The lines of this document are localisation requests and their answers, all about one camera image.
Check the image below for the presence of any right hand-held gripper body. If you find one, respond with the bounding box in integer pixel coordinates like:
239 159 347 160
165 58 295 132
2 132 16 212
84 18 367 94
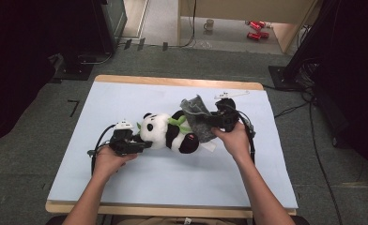
214 90 251 132

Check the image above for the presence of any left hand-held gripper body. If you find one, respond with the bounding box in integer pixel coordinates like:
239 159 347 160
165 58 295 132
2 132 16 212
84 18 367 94
109 119 142 158

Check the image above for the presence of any grey fluffy cloth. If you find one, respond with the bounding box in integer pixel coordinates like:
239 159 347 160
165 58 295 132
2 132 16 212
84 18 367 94
179 94 220 144

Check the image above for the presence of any panda plush toy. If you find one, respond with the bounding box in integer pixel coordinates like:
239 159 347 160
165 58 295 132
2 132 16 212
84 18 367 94
137 110 218 155

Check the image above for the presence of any person's left hand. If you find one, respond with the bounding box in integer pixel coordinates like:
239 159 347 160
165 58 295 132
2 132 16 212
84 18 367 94
92 144 139 182

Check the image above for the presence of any person's right hand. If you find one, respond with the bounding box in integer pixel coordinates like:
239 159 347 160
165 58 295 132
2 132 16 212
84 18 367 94
210 122 252 165

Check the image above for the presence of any wooden table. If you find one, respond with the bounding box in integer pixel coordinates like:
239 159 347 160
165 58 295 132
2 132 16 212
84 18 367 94
45 74 298 219

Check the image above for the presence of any angled black tape mark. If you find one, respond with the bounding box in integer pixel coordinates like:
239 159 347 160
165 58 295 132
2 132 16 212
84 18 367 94
67 98 81 118

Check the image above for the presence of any person's lap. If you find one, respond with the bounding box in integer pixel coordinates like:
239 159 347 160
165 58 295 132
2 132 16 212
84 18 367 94
45 215 310 225

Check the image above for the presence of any black stand base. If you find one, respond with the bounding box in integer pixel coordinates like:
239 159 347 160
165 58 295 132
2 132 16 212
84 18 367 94
52 52 96 82

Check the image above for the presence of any beige mug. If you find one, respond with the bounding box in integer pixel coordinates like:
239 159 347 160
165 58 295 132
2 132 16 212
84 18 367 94
203 18 215 32

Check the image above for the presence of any beige wooden desk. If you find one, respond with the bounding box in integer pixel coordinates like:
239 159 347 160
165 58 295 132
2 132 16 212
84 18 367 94
176 0 318 54

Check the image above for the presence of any black cabinet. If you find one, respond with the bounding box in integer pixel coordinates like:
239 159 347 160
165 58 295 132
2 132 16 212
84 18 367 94
91 0 129 54

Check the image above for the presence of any black metal stand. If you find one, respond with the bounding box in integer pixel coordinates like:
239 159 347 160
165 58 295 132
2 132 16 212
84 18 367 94
268 0 340 92

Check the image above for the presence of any dark curtain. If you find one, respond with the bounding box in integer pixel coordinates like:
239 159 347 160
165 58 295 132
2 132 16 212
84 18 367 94
313 0 368 176
0 0 96 149

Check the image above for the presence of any right hand-held gripper cable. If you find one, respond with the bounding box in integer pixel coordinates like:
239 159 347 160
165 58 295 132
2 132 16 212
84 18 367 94
232 106 257 165

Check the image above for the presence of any hanging black cable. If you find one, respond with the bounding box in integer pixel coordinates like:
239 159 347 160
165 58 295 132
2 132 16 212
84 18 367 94
180 0 196 49

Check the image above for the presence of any black floor cable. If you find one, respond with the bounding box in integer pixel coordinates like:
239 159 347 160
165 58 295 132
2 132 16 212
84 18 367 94
274 93 345 225

